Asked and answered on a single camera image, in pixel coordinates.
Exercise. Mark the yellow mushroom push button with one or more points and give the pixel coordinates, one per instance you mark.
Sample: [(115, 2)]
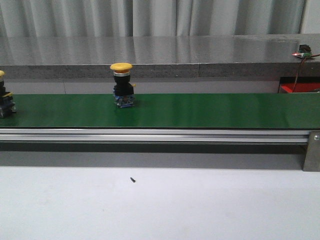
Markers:
[(7, 104)]

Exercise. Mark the grey stone shelf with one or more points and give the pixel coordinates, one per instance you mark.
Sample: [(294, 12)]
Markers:
[(225, 56)]

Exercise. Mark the green conveyor belt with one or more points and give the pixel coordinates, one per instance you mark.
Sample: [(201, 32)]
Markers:
[(168, 110)]

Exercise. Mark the red plastic tray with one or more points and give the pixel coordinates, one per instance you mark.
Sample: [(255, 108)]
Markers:
[(299, 88)]

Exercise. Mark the small green circuit board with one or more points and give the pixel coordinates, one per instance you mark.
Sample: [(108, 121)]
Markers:
[(303, 55)]

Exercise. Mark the small black connector block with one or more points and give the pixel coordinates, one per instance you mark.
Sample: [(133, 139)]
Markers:
[(304, 48)]

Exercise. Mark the grey curtain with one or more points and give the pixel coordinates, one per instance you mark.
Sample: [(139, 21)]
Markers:
[(157, 18)]

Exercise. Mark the aluminium conveyor frame rail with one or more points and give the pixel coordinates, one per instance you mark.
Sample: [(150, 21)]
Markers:
[(259, 136)]

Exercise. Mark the steel conveyor support bracket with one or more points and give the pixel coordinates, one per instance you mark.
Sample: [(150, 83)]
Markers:
[(312, 157)]

